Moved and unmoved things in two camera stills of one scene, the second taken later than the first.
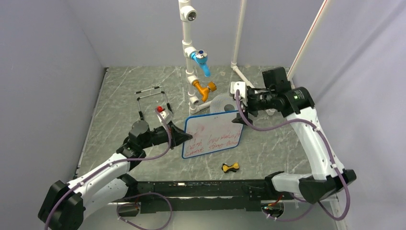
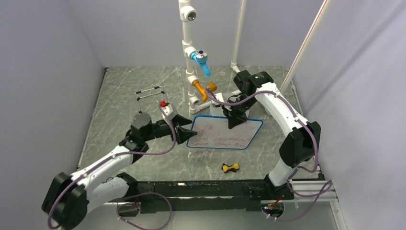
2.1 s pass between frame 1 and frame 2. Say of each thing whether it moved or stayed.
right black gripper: moved
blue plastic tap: stayed
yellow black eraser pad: stayed
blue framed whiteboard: moved
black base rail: stayed
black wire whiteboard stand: stayed
